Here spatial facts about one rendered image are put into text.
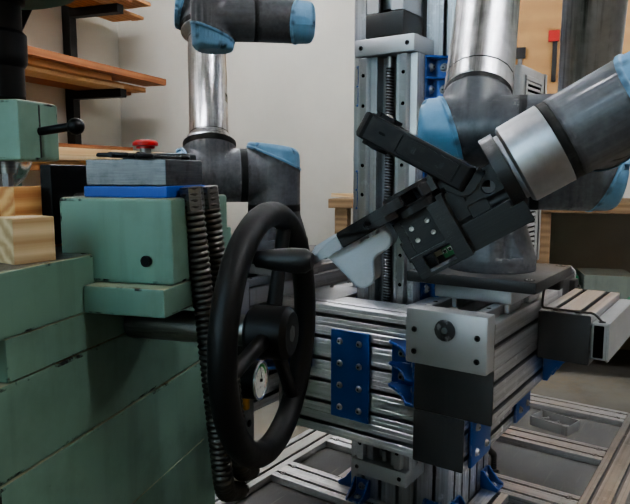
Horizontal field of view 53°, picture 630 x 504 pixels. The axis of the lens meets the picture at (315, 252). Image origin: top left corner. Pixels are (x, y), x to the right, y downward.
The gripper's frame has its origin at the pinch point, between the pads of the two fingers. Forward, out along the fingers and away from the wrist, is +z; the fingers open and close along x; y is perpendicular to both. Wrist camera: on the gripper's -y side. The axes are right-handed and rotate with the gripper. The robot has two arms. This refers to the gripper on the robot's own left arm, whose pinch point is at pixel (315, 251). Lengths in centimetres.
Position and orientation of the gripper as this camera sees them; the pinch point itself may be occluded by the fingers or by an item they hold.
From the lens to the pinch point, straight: 63.0
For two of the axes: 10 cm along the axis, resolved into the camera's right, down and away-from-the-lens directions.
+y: 4.9, 8.7, -0.2
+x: 2.7, -1.3, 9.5
